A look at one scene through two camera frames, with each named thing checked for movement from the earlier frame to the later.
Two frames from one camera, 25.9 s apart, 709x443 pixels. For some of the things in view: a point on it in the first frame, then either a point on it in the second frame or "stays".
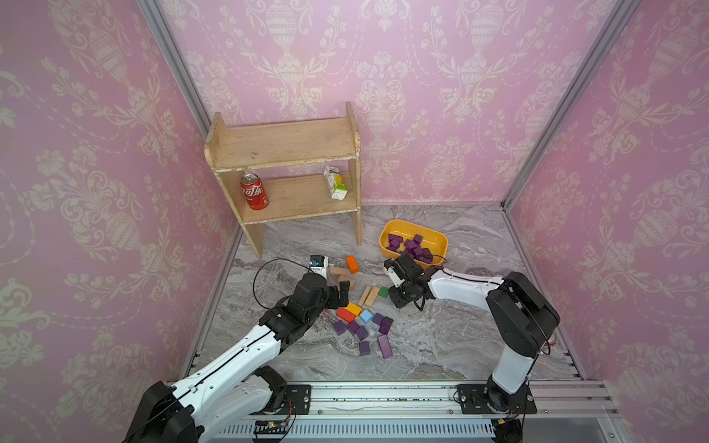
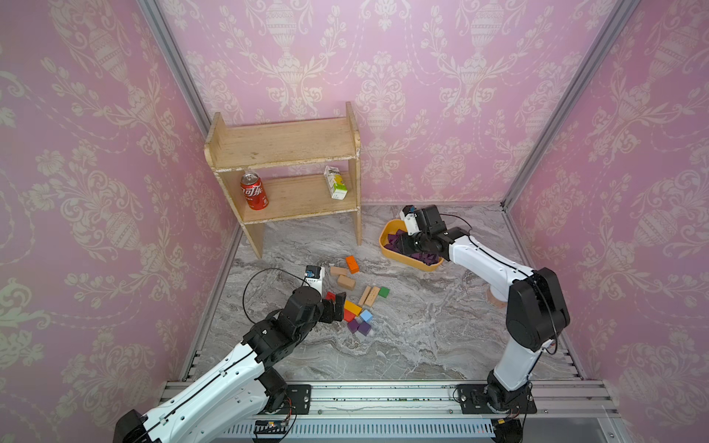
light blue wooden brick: [366, 316] stays
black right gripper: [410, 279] → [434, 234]
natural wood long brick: [364, 296] stays
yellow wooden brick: [354, 308] stays
